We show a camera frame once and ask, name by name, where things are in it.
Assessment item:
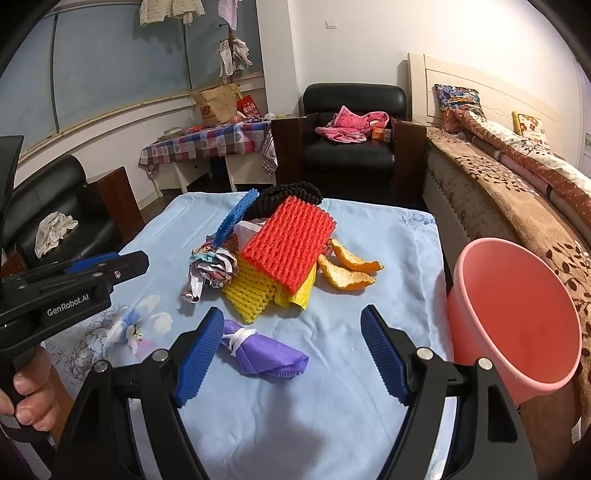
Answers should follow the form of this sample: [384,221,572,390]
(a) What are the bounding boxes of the pink clothes on armchair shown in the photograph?
[315,105,390,144]

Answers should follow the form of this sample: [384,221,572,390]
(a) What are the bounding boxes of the purple cloth bundle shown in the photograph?
[221,320,310,379]

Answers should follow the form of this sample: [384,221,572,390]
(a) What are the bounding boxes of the blue foam fruit net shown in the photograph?
[212,189,259,248]

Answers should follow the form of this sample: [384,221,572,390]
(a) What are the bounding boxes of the white bed headboard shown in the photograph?
[408,53,560,133]

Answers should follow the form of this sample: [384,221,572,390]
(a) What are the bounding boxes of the black leather armchair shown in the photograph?
[271,83,427,209]

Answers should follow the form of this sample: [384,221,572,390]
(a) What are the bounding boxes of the orange peel piece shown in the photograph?
[318,255,376,291]
[329,239,384,274]

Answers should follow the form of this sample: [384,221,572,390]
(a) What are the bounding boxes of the pink plastic trash bucket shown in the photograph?
[448,237,582,405]

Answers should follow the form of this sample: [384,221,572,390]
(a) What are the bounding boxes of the colourful cartoon pillow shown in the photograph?
[434,83,485,134]

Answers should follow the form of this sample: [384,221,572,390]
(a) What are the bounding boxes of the brown paper bag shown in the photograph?
[191,84,238,127]

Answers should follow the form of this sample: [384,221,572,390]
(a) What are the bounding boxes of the person's left hand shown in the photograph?
[1,346,60,432]

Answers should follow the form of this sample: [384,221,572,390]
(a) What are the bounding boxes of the yellow foam fruit net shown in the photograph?
[222,256,277,324]

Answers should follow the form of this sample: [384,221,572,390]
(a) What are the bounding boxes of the red foam fruit net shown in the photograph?
[240,196,335,294]

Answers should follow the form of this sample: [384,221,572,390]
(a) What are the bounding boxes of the bed with brown blanket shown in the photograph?
[423,119,590,478]

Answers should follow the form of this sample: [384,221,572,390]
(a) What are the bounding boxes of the pink white bag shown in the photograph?
[233,219,266,252]

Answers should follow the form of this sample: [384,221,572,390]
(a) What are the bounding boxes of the red gift bag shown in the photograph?
[236,95,263,119]

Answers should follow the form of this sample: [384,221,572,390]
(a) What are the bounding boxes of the white rag on armchair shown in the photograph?
[34,212,78,259]

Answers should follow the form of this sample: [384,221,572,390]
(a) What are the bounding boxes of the black foam fruit net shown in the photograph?
[243,181,324,220]

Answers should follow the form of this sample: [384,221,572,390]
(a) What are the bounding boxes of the plaid tablecloth side table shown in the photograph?
[138,120,276,192]

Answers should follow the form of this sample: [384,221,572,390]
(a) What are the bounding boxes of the yellow floral pillow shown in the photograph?
[512,111,549,149]

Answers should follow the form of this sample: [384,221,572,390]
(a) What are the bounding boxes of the hanging white cloth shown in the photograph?
[217,37,252,83]

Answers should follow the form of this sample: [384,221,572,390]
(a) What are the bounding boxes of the light blue tablecloth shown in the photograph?
[45,193,453,479]

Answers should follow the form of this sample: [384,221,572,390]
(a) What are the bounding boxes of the orange box on armchair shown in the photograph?
[372,127,392,143]

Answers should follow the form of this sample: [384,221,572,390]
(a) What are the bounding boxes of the floral quilt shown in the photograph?
[454,110,590,227]

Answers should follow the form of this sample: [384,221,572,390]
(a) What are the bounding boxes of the snack wrapper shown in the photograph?
[181,242,239,303]

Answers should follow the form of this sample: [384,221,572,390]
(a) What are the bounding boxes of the hanging beige clothes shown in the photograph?
[139,0,205,27]

